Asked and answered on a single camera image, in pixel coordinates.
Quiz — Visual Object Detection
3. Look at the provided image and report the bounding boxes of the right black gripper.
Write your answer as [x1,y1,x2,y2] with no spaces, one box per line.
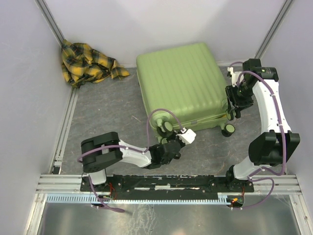
[223,83,252,114]

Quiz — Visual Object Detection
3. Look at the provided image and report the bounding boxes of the green suitcase blue lining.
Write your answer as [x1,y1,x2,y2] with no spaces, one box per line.
[136,43,235,141]

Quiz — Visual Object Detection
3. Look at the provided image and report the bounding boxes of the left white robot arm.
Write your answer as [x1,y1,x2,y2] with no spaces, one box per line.
[77,132,186,191]

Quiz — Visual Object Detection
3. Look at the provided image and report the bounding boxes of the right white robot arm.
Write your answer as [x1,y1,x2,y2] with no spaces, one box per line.
[224,59,300,191]

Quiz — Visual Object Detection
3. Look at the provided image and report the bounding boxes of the crumpled yellow plaid shirt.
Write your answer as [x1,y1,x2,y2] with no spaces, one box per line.
[61,39,130,88]

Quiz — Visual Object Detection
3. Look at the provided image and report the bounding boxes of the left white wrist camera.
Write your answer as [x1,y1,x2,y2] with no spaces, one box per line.
[177,127,197,144]

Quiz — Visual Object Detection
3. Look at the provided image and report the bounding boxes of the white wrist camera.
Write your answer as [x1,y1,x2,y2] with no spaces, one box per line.
[177,127,197,144]
[227,67,244,87]

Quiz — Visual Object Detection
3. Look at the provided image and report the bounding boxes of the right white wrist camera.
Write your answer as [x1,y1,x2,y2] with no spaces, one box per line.
[227,67,244,87]

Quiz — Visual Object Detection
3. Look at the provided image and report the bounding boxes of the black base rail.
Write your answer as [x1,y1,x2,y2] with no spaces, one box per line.
[94,175,254,201]

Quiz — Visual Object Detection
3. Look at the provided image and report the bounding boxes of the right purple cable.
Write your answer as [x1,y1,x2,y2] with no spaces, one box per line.
[229,61,287,210]

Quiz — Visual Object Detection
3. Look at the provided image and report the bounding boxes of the right aluminium corner post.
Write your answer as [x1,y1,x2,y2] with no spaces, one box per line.
[254,0,294,65]

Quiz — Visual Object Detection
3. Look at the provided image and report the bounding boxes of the aluminium corner post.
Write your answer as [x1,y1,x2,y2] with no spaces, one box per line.
[254,0,294,65]
[35,0,65,45]

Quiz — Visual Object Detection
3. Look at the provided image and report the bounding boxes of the left aluminium corner post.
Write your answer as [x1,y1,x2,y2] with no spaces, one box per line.
[35,0,65,45]

